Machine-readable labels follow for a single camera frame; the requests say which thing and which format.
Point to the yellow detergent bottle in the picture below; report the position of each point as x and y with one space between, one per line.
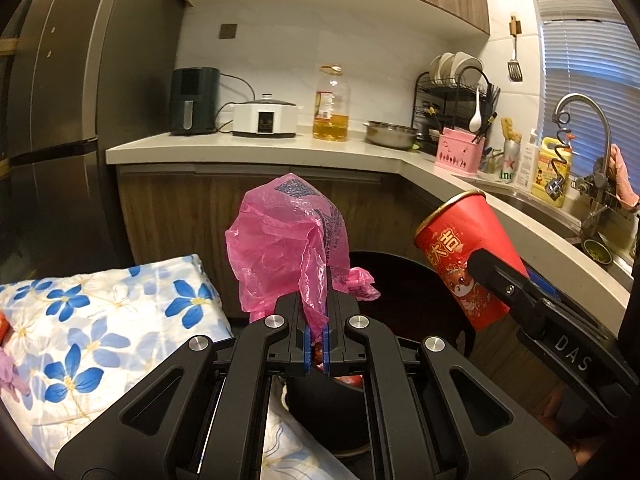
542 180

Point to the steel sink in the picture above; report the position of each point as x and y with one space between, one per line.
550 220

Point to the pink plastic bag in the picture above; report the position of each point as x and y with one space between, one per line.
280 250

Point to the black dish rack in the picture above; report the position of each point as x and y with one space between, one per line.
425 100

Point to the white electric cooker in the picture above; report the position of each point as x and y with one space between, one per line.
265 117

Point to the white plate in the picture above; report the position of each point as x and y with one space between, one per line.
467 62
442 67

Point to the white ladle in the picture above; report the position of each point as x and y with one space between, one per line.
475 120

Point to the steel bowl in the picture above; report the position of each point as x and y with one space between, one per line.
597 252

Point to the floral tablecloth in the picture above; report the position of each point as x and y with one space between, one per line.
100 310

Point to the steel spatula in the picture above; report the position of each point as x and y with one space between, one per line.
515 70

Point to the white plastic bottle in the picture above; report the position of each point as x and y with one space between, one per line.
526 165

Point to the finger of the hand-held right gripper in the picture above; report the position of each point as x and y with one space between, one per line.
505 285
550 290

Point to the steel refrigerator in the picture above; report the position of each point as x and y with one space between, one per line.
75 110

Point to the red paper cup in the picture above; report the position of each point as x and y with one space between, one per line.
465 240

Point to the wooden kitchen cabinet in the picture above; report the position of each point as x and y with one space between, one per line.
190 215

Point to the window blinds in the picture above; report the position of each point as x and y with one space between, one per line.
580 60

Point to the steel basin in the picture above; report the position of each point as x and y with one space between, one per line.
392 132

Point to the pink utensil holder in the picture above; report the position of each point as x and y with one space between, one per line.
457 152

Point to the steel kitchen faucet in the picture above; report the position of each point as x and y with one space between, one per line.
602 120

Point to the black trash bin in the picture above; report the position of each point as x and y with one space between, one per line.
400 290

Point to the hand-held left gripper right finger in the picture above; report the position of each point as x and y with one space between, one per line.
326 350

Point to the dark wall socket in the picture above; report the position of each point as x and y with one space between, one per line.
227 31

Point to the cooking oil bottle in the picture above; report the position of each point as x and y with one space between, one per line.
331 120

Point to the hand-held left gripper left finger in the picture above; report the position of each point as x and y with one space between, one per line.
306 350

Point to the green beer can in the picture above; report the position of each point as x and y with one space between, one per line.
510 160

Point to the black air fryer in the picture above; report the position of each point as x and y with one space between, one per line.
192 100

